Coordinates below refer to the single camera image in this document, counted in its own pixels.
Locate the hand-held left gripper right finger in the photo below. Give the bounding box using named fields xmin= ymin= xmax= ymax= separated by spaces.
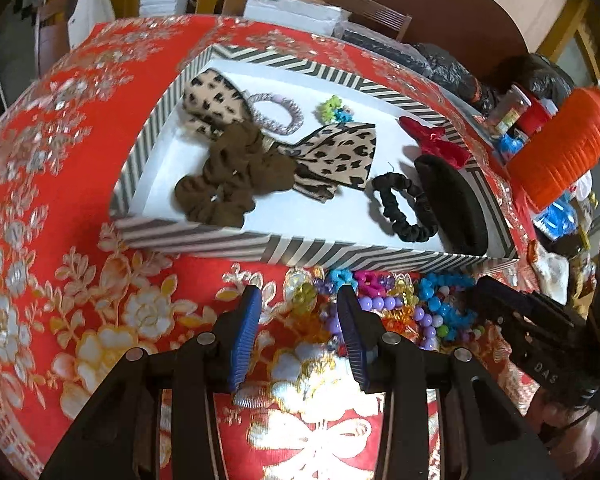
xmin=336 ymin=285 xmax=563 ymax=480

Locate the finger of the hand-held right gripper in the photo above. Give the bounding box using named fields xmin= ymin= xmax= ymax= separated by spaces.
xmin=472 ymin=276 xmax=536 ymax=331

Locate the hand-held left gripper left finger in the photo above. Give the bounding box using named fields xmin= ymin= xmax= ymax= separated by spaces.
xmin=39 ymin=285 xmax=263 ymax=480

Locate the pile of colourful beads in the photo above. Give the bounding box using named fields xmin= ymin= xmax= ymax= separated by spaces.
xmin=285 ymin=267 xmax=486 ymax=353

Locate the black white striped box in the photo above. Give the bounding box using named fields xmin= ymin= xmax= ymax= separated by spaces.
xmin=109 ymin=44 xmax=521 ymax=273

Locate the person's right hand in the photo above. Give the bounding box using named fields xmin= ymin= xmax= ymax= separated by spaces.
xmin=535 ymin=392 xmax=600 ymax=461

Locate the white crinkled wrapper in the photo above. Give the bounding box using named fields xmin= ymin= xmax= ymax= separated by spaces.
xmin=527 ymin=252 xmax=571 ymax=296

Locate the black satin scrunchie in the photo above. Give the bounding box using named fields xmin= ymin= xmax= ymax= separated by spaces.
xmin=371 ymin=172 xmax=438 ymax=243

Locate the brown ruffled scrunchie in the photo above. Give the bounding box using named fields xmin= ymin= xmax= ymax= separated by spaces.
xmin=174 ymin=122 xmax=298 ymax=228

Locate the small blue packet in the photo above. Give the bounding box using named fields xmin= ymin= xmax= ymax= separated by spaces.
xmin=497 ymin=130 xmax=528 ymax=161

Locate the orange ribbed bottle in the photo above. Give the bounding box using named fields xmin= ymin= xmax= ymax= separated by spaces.
xmin=507 ymin=85 xmax=600 ymax=211

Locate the red hair clip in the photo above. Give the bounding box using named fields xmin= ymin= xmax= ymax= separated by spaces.
xmin=399 ymin=116 xmax=473 ymax=168

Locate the red plastic container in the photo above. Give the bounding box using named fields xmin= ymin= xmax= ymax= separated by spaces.
xmin=517 ymin=102 xmax=553 ymax=136

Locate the glass jar with label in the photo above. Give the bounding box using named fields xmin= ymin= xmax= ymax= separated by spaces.
xmin=486 ymin=85 xmax=528 ymax=133

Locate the leopard print hair bow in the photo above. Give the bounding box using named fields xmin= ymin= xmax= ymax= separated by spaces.
xmin=285 ymin=122 xmax=378 ymax=203

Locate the red floral tablecloth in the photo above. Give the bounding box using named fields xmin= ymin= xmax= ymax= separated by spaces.
xmin=0 ymin=15 xmax=546 ymax=480

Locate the black plastic bag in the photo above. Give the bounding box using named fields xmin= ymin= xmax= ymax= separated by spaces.
xmin=410 ymin=42 xmax=496 ymax=111
xmin=495 ymin=55 xmax=576 ymax=106

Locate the leopard print scrunchie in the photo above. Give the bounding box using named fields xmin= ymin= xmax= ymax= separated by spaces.
xmin=182 ymin=69 xmax=253 ymax=136

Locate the black box in plastic wrap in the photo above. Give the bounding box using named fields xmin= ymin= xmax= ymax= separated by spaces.
xmin=340 ymin=27 xmax=421 ymax=61

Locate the round dark brown tabletop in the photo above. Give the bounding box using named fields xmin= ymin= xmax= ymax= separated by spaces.
xmin=367 ymin=0 xmax=531 ymax=68

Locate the wooden slatted chair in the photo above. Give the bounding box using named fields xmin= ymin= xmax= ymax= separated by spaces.
xmin=322 ymin=0 xmax=413 ymax=43

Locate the white flat box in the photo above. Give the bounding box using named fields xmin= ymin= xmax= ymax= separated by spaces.
xmin=243 ymin=0 xmax=353 ymax=36

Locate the silver spiral hair tie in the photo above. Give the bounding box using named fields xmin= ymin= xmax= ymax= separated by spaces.
xmin=245 ymin=92 xmax=305 ymax=136

